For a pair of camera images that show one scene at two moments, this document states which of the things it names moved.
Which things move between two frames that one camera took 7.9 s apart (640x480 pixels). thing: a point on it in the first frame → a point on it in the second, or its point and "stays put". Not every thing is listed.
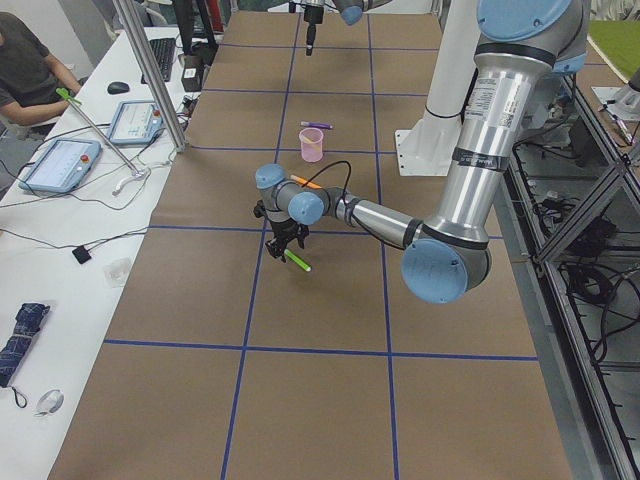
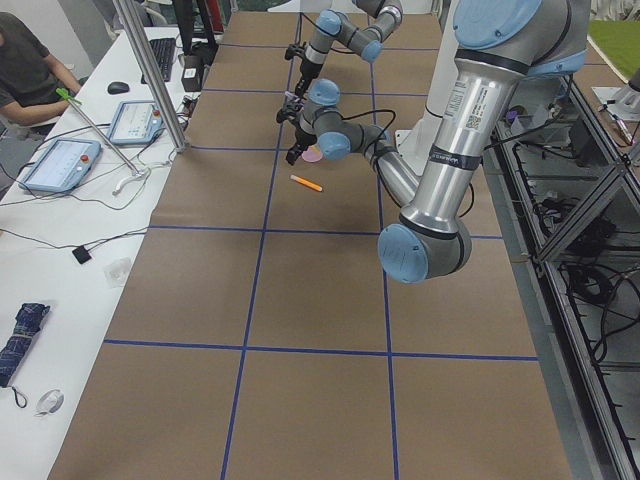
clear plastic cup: (115, 271) stays put
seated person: (35, 88) stays put
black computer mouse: (118, 88) stays put
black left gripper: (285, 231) → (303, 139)
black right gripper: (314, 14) → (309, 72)
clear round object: (50, 402) stays put
